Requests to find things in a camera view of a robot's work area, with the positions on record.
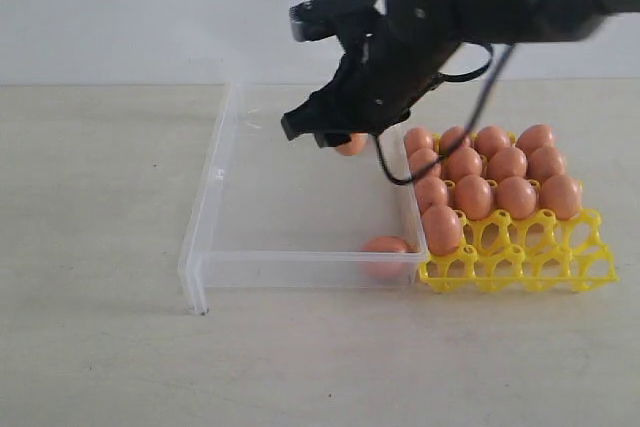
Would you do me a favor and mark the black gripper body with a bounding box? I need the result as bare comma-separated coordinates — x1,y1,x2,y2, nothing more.
309,16,460,137

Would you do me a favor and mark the brown egg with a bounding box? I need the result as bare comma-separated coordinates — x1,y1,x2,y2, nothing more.
515,124,555,157
439,126,472,154
404,127,434,156
445,146,483,182
539,174,582,220
473,125,511,160
408,148,442,181
334,133,368,157
421,204,463,256
362,236,412,281
486,146,528,183

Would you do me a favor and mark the clear plastic tray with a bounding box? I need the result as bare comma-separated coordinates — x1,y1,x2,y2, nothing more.
178,84,428,315

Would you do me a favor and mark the brown egg third row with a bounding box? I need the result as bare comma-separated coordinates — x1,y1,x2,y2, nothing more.
454,174,494,221

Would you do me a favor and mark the yellow plastic egg tray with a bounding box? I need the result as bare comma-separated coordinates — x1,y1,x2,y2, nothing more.
407,130,620,295

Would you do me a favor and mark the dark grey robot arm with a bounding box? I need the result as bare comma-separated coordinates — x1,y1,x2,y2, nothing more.
281,0,639,147

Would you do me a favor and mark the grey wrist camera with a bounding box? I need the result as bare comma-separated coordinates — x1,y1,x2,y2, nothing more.
289,0,380,49

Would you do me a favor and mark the black camera cable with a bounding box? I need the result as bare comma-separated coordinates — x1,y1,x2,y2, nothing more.
369,0,640,186

